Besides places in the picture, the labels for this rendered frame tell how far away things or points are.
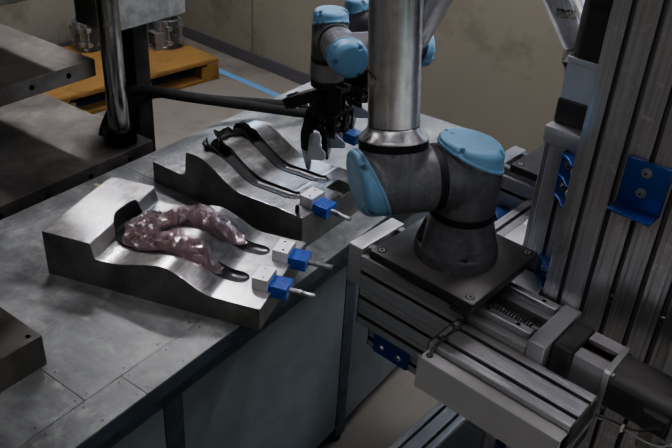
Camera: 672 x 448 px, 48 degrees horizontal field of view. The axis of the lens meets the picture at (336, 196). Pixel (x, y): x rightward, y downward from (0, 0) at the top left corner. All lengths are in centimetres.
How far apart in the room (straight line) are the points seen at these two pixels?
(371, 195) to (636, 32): 47
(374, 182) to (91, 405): 64
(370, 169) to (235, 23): 403
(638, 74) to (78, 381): 109
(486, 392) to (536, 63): 270
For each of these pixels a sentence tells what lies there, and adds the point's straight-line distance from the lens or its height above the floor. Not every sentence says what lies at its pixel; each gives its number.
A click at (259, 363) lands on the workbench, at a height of 58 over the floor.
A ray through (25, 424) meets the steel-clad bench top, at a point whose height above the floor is 80.
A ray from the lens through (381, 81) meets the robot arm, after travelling 120.
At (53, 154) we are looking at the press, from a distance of 230.
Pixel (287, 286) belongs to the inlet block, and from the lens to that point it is 156.
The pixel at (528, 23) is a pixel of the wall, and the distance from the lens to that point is 379.
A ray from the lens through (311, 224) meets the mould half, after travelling 178.
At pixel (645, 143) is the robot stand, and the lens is 130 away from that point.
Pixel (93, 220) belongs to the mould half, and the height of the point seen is 91.
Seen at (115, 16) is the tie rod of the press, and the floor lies 117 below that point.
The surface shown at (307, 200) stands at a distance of 177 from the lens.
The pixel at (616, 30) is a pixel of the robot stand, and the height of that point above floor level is 147.
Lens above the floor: 181
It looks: 30 degrees down
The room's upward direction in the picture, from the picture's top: 4 degrees clockwise
